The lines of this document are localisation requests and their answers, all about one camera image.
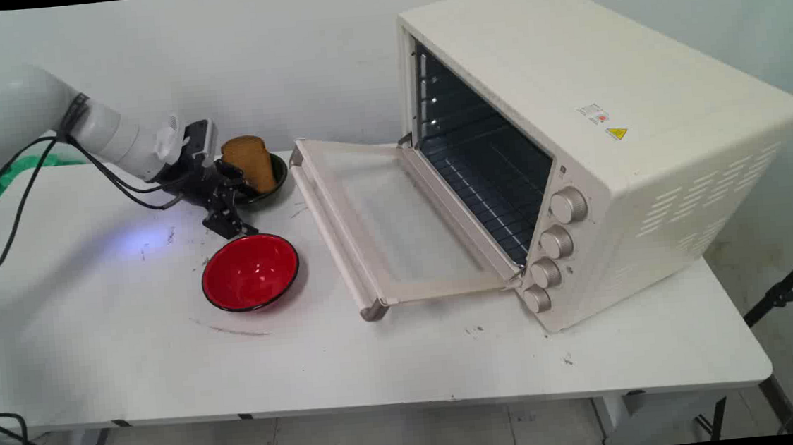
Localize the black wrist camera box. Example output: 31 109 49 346
179 119 220 166

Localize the red bowl with black rim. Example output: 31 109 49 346
198 231 304 316

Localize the white label sticker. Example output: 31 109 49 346
576 101 610 128

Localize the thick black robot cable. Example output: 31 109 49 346
0 125 188 272

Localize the metal oven wire rack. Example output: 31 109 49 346
422 123 560 271

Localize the dark green bowl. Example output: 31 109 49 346
230 152 291 207

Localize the black tripod stand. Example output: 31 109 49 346
682 240 793 444

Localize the cream toaster oven body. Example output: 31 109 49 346
389 0 793 345

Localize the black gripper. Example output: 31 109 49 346
151 152 261 245

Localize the silver oven knob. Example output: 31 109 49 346
521 284 554 316
549 185 590 226
528 255 564 291
538 224 576 262

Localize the cream glass oven door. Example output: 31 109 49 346
286 121 528 328

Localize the brown toast slice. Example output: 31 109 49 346
220 133 279 197

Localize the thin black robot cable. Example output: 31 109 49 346
0 135 63 206

